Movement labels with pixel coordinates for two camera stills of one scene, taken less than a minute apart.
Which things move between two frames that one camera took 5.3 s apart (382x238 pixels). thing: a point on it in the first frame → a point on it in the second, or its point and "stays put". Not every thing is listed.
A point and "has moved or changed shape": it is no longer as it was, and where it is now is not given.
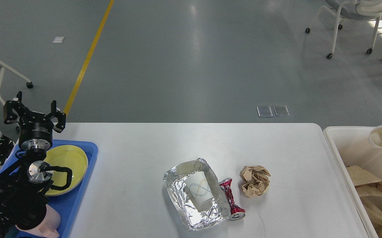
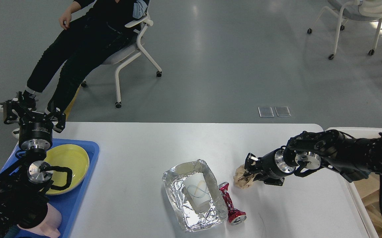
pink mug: [48, 228] stays put
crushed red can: [236, 213] has moved or changed shape
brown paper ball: [256, 180] has moved or changed shape
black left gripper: [36, 129] stays put
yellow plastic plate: [69, 156] stays put
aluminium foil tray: [195, 217] stays put
